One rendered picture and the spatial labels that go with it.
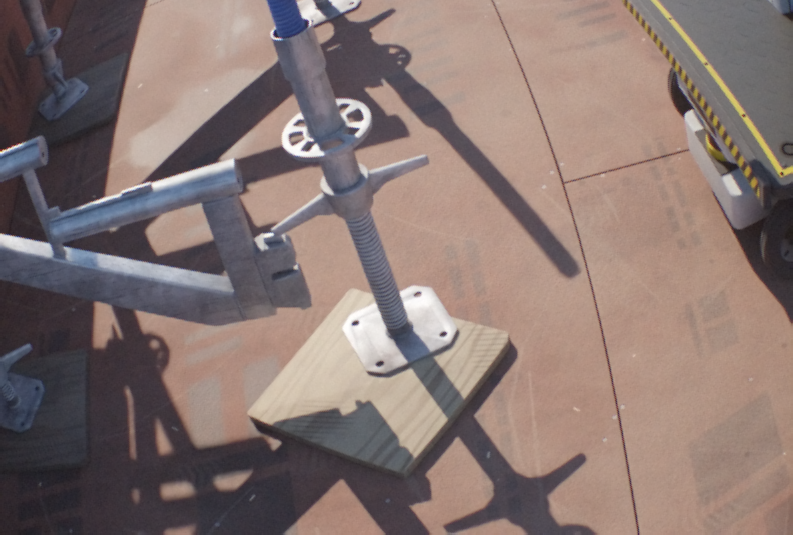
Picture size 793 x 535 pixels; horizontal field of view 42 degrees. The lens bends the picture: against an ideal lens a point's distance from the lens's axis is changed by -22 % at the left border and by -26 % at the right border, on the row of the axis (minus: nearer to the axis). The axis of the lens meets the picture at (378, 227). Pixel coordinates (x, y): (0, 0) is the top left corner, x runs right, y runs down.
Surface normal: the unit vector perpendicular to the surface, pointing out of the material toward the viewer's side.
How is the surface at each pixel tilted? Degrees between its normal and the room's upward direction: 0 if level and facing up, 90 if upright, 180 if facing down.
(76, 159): 0
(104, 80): 0
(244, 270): 90
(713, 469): 0
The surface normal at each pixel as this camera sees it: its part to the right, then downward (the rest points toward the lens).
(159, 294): 0.09, 0.64
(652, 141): -0.25, -0.73
